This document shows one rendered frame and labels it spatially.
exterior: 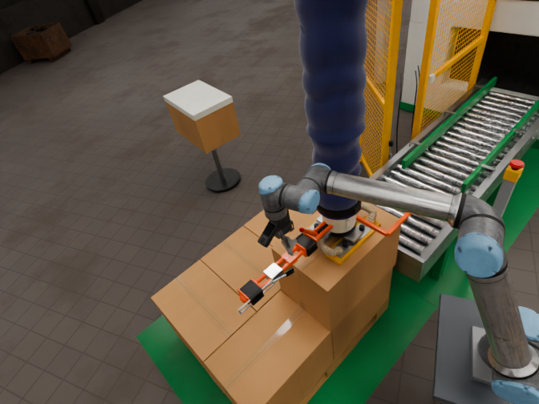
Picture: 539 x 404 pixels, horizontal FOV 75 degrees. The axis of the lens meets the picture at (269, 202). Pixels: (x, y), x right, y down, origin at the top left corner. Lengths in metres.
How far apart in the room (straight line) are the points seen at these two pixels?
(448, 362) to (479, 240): 0.84
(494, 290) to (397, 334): 1.52
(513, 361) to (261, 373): 1.12
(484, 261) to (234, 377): 1.37
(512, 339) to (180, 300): 1.73
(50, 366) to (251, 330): 1.72
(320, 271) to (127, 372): 1.71
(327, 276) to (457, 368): 0.66
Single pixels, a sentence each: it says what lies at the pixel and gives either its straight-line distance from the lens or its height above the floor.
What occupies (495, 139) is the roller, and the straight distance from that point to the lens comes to 3.43.
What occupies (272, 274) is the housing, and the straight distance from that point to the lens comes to 1.62.
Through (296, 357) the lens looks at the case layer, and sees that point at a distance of 2.02.
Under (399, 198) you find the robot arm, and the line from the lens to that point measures 1.26.
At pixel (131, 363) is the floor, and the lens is 2.96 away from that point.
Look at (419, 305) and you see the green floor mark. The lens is 2.83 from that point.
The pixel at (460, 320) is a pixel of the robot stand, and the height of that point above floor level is 0.75.
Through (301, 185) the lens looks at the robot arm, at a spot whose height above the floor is 1.57.
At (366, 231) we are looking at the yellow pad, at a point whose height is 0.97.
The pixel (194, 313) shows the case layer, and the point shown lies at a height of 0.54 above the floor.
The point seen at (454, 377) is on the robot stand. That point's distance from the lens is 1.82.
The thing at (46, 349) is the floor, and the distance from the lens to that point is 3.42.
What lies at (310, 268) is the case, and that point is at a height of 0.94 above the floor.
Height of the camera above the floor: 2.40
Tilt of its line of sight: 43 degrees down
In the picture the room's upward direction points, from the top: 12 degrees counter-clockwise
